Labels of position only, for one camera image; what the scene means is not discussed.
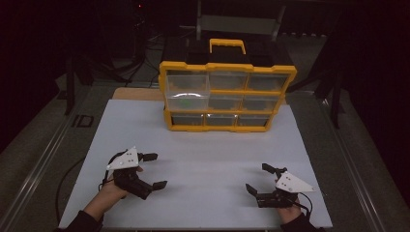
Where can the aluminium rail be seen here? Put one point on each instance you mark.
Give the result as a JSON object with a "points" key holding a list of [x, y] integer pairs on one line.
{"points": [[42, 161], [351, 164]]}

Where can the grey metal frame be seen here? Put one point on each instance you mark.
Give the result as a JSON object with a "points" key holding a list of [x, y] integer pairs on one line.
{"points": [[238, 24]]}

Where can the wooden board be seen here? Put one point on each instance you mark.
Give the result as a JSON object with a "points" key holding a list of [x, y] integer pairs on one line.
{"points": [[138, 94]]}

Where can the set of clear plastic bins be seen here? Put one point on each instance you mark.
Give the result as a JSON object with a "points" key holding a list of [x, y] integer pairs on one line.
{"points": [[259, 103]]}

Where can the person's right hand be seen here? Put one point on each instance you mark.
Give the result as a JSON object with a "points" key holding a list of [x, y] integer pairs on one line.
{"points": [[288, 214]]}

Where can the person's left hand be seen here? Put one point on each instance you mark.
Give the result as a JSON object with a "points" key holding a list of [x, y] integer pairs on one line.
{"points": [[111, 193]]}

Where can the black stand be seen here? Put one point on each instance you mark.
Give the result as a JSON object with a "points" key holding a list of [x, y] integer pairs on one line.
{"points": [[70, 83], [335, 93]]}

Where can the clear plastic drawer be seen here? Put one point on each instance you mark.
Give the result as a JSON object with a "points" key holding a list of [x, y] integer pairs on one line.
{"points": [[193, 96]]}

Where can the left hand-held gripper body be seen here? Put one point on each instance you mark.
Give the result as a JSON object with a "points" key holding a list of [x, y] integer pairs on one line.
{"points": [[127, 159]]}

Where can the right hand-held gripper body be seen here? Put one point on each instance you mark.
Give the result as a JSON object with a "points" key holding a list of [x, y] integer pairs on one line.
{"points": [[291, 184]]}

